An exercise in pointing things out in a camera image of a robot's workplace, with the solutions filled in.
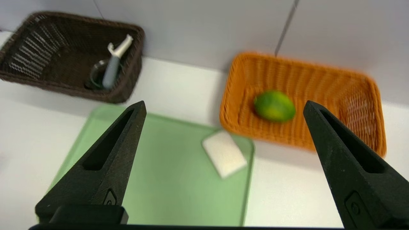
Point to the light green plastic tray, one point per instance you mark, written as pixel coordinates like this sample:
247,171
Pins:
172,179

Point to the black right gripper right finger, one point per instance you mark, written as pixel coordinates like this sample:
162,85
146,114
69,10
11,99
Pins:
358,191

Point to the white soap bar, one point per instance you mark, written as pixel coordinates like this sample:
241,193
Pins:
225,155

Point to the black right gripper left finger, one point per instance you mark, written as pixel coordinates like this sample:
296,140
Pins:
121,153

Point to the green lime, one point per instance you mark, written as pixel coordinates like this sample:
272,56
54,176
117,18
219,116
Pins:
274,106

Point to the dark brown wicker basket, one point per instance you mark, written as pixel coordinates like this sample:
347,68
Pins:
64,38

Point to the orange wicker basket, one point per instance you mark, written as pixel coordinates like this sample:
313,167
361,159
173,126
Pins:
319,95

